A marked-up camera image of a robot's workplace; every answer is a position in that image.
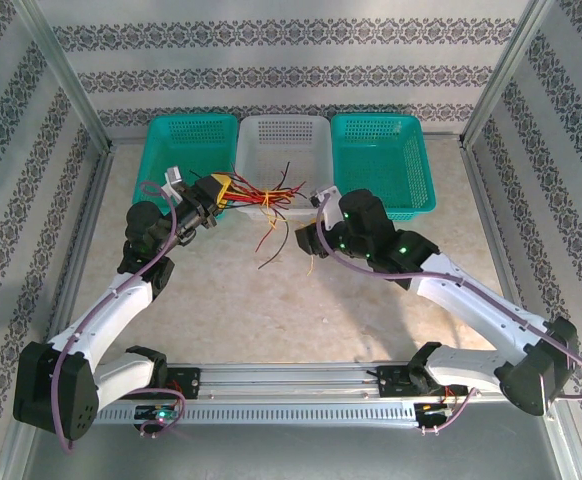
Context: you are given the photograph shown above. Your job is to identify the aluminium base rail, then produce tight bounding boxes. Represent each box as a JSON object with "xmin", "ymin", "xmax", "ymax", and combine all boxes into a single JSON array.
[{"xmin": 95, "ymin": 362, "xmax": 502, "ymax": 404}]

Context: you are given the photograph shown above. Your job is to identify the grey metal sheet panel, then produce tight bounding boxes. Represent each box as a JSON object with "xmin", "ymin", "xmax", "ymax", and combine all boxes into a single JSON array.
[{"xmin": 0, "ymin": 399, "xmax": 582, "ymax": 480}]

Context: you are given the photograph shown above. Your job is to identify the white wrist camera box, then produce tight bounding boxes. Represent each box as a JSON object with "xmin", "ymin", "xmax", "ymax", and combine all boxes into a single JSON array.
[
  {"xmin": 309, "ymin": 186, "xmax": 343, "ymax": 226},
  {"xmin": 160, "ymin": 167, "xmax": 186, "ymax": 200}
]

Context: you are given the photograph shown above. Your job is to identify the aluminium frame post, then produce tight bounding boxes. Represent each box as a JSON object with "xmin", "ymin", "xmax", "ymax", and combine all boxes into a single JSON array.
[
  {"xmin": 462, "ymin": 0, "xmax": 562, "ymax": 149},
  {"xmin": 13, "ymin": 0, "xmax": 115, "ymax": 154}
]

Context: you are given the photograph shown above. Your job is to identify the bundle of coloured wires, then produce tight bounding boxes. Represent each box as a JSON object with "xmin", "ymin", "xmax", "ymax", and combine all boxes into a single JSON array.
[{"xmin": 226, "ymin": 162, "xmax": 308, "ymax": 201}]

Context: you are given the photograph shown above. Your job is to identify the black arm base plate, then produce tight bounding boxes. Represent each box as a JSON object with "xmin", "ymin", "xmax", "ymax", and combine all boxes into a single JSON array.
[
  {"xmin": 120, "ymin": 366, "xmax": 203, "ymax": 401},
  {"xmin": 374, "ymin": 364, "xmax": 472, "ymax": 400}
]

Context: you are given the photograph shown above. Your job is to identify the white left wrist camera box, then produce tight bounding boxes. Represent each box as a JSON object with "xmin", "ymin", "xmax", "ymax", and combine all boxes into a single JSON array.
[{"xmin": 160, "ymin": 167, "xmax": 186, "ymax": 200}]

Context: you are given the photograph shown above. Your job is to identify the white plastic basket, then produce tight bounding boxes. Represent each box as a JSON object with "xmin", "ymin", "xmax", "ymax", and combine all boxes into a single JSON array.
[{"xmin": 231, "ymin": 114, "xmax": 335, "ymax": 217}]

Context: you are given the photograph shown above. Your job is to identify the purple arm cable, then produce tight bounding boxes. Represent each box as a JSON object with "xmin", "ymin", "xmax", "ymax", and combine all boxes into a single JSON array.
[
  {"xmin": 53, "ymin": 180, "xmax": 188, "ymax": 455},
  {"xmin": 315, "ymin": 197, "xmax": 582, "ymax": 435}
]

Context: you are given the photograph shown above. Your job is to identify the teal plastic basket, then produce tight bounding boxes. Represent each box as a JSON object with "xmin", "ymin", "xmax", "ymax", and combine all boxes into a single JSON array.
[
  {"xmin": 131, "ymin": 114, "xmax": 240, "ymax": 224},
  {"xmin": 329, "ymin": 113, "xmax": 440, "ymax": 221}
]

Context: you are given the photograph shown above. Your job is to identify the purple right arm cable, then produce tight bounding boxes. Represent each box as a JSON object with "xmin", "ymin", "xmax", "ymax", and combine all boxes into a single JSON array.
[{"xmin": 315, "ymin": 197, "xmax": 582, "ymax": 435}]

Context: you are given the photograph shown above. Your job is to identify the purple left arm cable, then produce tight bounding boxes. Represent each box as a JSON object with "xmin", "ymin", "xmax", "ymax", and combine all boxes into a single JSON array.
[{"xmin": 53, "ymin": 180, "xmax": 188, "ymax": 455}]

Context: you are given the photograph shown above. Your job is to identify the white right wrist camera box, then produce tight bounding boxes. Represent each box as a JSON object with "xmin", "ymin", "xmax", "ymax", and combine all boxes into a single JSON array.
[{"xmin": 309, "ymin": 186, "xmax": 343, "ymax": 226}]

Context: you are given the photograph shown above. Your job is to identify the slotted grey cable duct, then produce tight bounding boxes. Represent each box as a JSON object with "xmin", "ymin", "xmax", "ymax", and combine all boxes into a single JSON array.
[{"xmin": 95, "ymin": 403, "xmax": 420, "ymax": 426}]

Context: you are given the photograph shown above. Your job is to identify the aluminium side rail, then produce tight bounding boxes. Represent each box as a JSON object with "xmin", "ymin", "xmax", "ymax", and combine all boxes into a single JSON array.
[
  {"xmin": 459, "ymin": 139, "xmax": 542, "ymax": 364},
  {"xmin": 45, "ymin": 144, "xmax": 117, "ymax": 364}
]

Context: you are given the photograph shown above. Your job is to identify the small circuit board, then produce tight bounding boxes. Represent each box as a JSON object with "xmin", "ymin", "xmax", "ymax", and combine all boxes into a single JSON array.
[
  {"xmin": 134, "ymin": 405, "xmax": 180, "ymax": 426},
  {"xmin": 414, "ymin": 402, "xmax": 456, "ymax": 420}
]

